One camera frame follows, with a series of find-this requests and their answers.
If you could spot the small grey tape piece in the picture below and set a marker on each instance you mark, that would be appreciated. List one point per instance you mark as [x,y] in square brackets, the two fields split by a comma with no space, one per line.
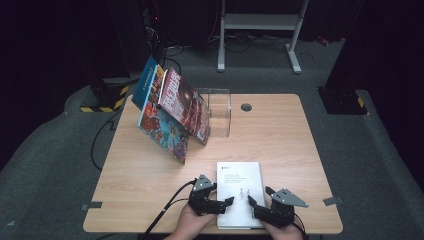
[11,223]

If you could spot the purple and red magazine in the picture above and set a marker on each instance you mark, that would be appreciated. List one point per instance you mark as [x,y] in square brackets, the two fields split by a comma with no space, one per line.
[183,100]

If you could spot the dark equipment rack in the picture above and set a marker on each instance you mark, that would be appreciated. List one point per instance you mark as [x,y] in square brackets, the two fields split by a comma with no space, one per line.
[151,33]

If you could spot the grey table grommet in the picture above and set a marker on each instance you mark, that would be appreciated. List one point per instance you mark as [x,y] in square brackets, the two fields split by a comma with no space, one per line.
[246,107]

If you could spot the white book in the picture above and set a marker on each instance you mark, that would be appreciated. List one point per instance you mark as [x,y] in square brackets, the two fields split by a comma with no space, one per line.
[240,176]

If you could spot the light blue picture book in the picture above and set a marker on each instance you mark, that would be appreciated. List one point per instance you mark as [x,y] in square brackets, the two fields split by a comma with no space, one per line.
[163,133]

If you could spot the small red object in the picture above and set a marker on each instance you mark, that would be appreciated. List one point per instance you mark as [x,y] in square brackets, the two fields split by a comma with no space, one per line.
[322,40]

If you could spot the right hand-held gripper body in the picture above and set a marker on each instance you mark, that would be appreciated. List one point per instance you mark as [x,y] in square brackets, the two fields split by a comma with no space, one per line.
[278,213]

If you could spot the clear acrylic book rack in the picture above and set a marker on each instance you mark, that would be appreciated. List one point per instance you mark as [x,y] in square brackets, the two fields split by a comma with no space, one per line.
[220,113]

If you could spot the white metal stand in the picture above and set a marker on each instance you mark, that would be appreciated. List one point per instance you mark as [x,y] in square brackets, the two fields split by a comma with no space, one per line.
[260,21]

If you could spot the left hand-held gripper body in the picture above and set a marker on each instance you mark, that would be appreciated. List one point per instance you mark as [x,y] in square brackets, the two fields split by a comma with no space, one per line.
[203,201]

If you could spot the person's left hand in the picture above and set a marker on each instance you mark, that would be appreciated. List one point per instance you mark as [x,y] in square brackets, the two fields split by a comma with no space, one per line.
[190,226]

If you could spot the person's right hand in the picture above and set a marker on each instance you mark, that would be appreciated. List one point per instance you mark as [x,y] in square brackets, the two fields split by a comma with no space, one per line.
[286,233]

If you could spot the dark blue picture book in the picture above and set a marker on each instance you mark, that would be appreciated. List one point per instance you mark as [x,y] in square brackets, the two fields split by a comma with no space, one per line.
[145,83]

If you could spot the black stand with striped base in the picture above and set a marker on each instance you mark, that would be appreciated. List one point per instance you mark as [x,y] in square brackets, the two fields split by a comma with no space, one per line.
[106,96]
[343,101]

